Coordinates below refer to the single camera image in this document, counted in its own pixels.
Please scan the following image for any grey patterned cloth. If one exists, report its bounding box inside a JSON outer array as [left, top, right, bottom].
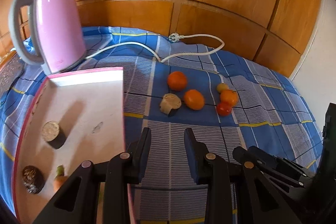
[[0, 55, 25, 89]]

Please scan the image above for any red tomato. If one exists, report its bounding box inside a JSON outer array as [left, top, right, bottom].
[[216, 101, 232, 117]]

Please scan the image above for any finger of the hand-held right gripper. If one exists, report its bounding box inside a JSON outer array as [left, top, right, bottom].
[[248, 146, 315, 180], [232, 147, 306, 188]]

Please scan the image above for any grey-topped black cylinder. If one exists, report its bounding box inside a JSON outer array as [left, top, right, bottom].
[[42, 121, 67, 149]]

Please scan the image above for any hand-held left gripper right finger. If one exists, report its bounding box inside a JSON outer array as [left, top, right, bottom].
[[184, 128, 301, 224]]

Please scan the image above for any pink-rimmed white tray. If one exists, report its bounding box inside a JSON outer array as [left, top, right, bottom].
[[12, 67, 137, 224]]

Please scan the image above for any pink electric kettle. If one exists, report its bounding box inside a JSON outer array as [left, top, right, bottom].
[[8, 0, 87, 75]]

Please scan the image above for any orange toy carrot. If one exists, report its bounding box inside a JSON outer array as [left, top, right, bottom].
[[53, 165, 69, 192]]

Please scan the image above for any small orange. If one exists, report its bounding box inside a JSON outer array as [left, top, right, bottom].
[[220, 89, 238, 106]]

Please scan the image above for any white power cable with plug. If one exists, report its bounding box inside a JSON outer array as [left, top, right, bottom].
[[84, 32, 225, 63]]

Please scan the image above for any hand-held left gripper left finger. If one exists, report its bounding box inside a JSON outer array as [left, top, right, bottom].
[[33, 127, 152, 224]]

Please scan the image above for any dark brown round piece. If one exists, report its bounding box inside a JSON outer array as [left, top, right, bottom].
[[22, 165, 45, 194]]

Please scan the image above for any blue plaid bedsheet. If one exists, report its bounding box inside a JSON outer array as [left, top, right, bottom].
[[0, 26, 326, 224]]

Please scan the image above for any beige mushroom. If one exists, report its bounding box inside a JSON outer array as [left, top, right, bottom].
[[160, 93, 182, 117]]

